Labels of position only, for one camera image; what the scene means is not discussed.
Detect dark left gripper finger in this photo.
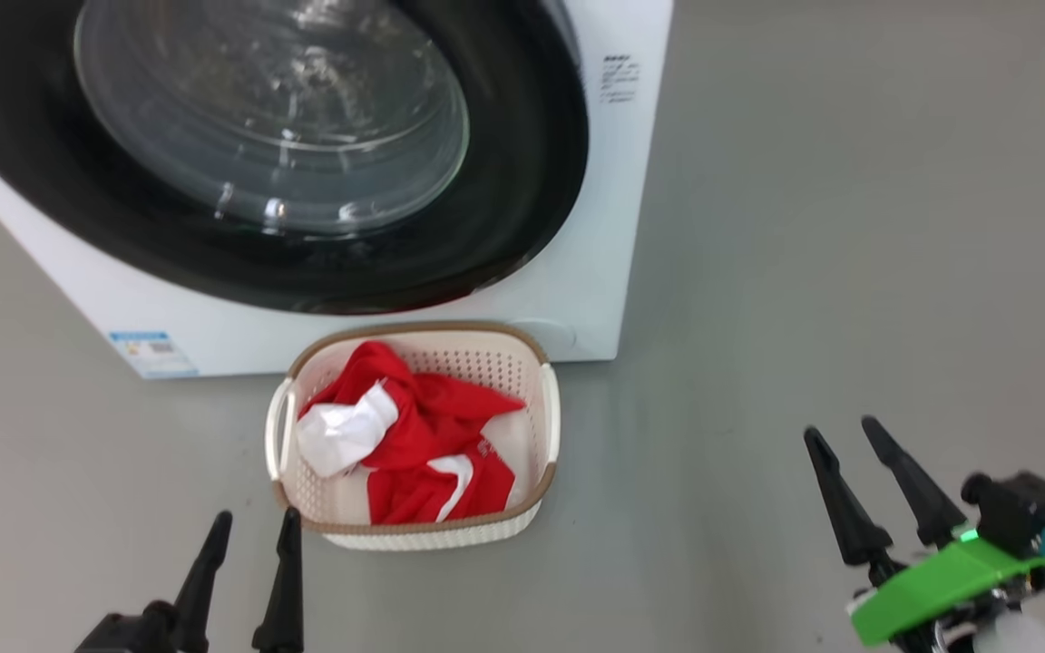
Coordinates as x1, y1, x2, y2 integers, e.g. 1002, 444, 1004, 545
170, 510, 236, 653
250, 506, 305, 653

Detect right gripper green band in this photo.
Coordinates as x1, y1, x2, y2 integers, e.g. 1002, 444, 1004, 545
802, 414, 1045, 648

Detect red and white garment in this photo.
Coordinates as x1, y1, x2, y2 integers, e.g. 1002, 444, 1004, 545
295, 340, 527, 526

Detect cream perforated laundry basket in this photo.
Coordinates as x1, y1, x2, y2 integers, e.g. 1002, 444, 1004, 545
265, 319, 562, 552

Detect white front-load washing machine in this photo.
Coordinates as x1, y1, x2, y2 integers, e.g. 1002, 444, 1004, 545
0, 0, 675, 381

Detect blue energy label sticker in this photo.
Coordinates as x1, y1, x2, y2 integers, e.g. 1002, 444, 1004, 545
107, 330, 200, 380

